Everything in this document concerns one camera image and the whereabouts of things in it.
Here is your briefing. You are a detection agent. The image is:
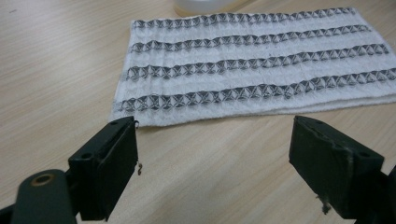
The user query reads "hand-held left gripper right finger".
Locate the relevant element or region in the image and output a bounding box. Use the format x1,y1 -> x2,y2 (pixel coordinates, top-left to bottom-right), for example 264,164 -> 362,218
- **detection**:
288,115 -> 386,220

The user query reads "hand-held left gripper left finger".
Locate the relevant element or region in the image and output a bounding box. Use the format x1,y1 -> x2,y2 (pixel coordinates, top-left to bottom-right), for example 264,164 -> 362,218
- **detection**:
67,116 -> 139,222

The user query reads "white grey striped cloth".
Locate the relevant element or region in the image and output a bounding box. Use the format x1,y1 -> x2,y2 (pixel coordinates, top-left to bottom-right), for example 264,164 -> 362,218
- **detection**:
107,7 -> 396,128

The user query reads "white round container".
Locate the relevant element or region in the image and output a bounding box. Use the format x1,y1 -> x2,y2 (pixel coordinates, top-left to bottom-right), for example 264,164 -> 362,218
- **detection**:
173,0 -> 254,18

